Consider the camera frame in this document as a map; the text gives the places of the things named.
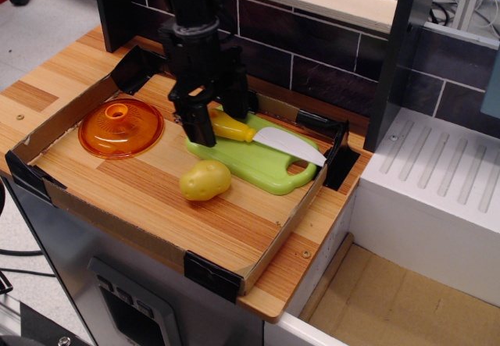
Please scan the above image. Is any yellow toy potato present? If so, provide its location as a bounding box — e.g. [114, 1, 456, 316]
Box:
[180, 160, 232, 201]

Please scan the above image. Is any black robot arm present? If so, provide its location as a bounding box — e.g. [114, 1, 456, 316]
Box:
[159, 0, 249, 147]

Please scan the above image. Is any yellow-handled white toy knife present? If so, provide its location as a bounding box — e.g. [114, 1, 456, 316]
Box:
[209, 109, 327, 167]

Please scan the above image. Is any dark post at left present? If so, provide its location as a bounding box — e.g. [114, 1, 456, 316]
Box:
[96, 0, 144, 52]

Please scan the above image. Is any green plastic cutting board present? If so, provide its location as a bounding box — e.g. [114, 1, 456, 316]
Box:
[186, 137, 317, 195]

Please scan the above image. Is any cardboard fence with black tape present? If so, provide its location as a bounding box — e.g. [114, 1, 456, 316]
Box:
[1, 43, 369, 321]

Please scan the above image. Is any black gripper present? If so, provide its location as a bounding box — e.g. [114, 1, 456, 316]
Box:
[159, 18, 249, 147]

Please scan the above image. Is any dark grey vertical post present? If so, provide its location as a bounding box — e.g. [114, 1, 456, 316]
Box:
[364, 0, 433, 152]

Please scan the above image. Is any orange transparent pot lid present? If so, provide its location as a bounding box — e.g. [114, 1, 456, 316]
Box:
[78, 98, 164, 159]

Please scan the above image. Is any white toy sink drainboard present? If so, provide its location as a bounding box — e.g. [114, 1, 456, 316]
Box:
[349, 109, 499, 305]

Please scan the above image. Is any silver toy oven front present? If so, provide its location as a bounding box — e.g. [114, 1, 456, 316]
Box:
[4, 179, 264, 345]

